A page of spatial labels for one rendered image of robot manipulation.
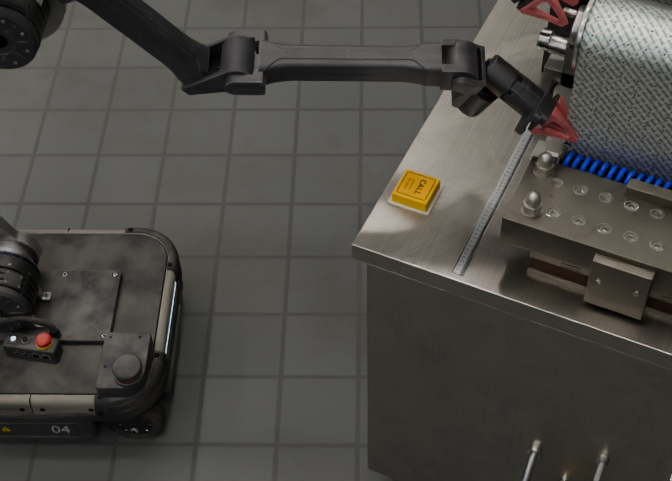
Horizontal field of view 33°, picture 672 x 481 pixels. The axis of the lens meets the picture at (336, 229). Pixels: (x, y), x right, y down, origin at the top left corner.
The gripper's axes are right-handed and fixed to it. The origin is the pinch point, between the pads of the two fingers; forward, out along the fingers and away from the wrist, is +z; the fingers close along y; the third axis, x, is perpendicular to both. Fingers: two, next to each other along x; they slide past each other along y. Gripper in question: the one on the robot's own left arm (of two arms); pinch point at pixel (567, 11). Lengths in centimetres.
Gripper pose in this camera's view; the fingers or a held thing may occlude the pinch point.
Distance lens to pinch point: 199.9
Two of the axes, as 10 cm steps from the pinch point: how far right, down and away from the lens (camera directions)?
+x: 5.6, -3.0, -7.7
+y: -4.2, 7.0, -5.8
